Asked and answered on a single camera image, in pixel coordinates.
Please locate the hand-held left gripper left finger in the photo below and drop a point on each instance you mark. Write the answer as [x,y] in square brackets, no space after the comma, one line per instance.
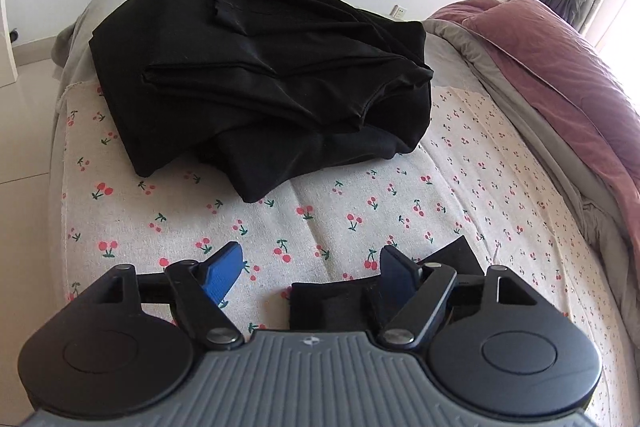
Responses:
[222,274]

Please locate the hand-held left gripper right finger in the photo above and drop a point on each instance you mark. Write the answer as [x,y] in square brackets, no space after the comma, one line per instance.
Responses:
[397,279]

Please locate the black pants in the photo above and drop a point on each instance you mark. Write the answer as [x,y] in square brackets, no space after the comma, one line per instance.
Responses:
[250,57]

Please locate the folded black cloth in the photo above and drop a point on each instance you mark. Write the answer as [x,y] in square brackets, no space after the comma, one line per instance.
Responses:
[330,304]

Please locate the cherry print bed sheet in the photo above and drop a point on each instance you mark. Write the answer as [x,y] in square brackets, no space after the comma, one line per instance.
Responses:
[350,207]

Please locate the pink grey quilt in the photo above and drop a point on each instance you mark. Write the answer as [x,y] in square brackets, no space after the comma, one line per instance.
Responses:
[500,74]

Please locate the small black object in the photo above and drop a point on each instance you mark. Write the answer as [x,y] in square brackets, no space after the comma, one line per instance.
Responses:
[14,35]

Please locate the white wall socket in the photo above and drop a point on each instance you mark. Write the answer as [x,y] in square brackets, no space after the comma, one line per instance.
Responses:
[398,11]

